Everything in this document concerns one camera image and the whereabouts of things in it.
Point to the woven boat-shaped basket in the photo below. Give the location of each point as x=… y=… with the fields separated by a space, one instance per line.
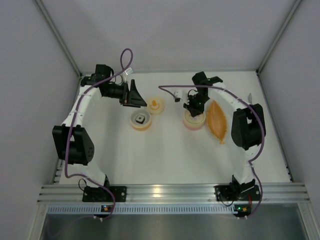
x=217 y=122

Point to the right aluminium frame post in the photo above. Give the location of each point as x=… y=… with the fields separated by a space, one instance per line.
x=288 y=18

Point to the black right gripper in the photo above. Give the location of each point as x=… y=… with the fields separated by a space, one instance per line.
x=194 y=107

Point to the metal tongs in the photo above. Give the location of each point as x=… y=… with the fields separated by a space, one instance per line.
x=250 y=98

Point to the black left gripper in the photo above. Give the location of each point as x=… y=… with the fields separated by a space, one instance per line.
x=125 y=94

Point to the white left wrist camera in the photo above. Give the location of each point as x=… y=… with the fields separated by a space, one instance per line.
x=125 y=74

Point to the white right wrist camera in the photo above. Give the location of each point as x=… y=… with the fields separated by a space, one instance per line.
x=178 y=95

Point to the cream lid orange handle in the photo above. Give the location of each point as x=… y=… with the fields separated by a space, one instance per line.
x=155 y=105

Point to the yellow lunch bowl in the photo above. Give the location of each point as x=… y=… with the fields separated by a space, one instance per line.
x=147 y=122

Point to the pink lunch bowl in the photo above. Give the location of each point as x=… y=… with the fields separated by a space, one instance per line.
x=193 y=126

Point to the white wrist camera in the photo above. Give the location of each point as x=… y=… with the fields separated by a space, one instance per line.
x=178 y=95
x=125 y=74

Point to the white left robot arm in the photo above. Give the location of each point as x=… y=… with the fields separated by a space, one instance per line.
x=72 y=141

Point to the cream lid pink handle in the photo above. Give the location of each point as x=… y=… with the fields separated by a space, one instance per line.
x=187 y=117

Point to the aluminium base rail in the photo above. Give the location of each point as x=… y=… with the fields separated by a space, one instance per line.
x=156 y=199

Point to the aluminium frame post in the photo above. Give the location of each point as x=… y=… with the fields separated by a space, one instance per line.
x=288 y=18
x=39 y=4

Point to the black white sushi roll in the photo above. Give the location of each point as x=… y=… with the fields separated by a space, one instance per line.
x=140 y=119

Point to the left aluminium frame post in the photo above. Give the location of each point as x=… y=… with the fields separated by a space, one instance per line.
x=39 y=4

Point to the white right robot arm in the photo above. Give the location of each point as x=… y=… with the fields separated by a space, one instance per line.
x=226 y=115

